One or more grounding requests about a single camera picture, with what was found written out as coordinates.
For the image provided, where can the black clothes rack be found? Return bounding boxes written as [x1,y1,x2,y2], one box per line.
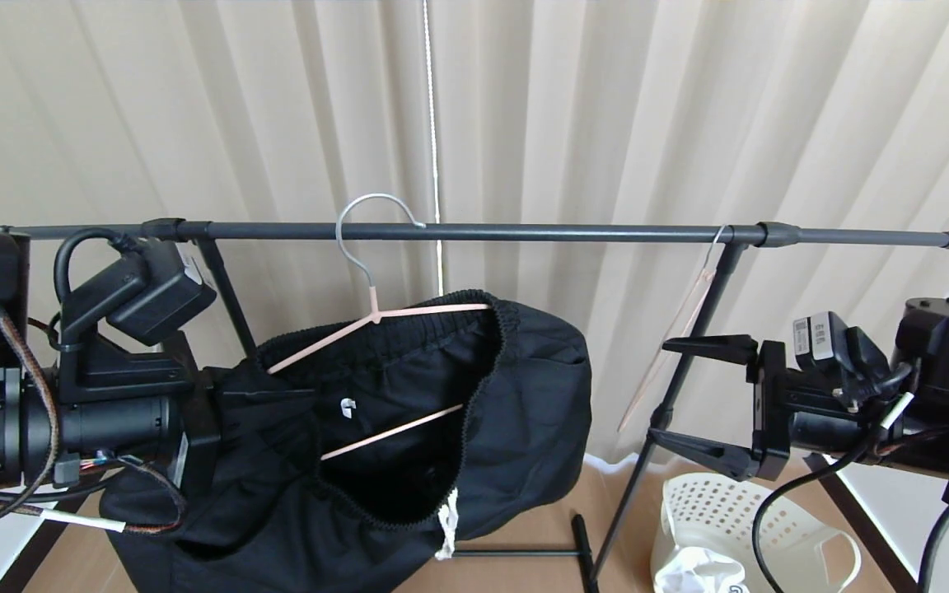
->
[0,217,949,593]

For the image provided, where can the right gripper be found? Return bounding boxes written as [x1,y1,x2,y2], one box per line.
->
[647,333,949,483]

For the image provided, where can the black cable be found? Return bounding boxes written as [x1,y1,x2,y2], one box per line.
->
[53,227,142,347]
[750,435,949,593]

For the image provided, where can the black shorts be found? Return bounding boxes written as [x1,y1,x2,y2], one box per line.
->
[100,288,593,593]

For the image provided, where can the white laundry basket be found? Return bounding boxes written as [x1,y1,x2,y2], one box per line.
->
[652,474,863,593]

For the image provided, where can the white printed garment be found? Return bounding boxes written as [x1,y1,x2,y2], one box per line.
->
[654,546,751,593]

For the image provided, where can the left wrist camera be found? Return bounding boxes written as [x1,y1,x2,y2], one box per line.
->
[57,239,218,404]

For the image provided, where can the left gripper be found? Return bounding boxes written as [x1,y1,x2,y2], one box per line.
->
[0,367,220,495]

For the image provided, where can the pink clothes hanger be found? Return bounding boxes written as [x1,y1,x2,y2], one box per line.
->
[265,193,493,462]
[616,224,732,433]

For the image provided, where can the beige curtain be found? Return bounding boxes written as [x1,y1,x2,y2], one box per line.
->
[0,0,949,495]

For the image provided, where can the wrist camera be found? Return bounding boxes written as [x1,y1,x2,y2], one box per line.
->
[57,239,218,404]
[792,311,895,404]

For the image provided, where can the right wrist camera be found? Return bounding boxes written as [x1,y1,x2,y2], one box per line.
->
[792,311,895,404]

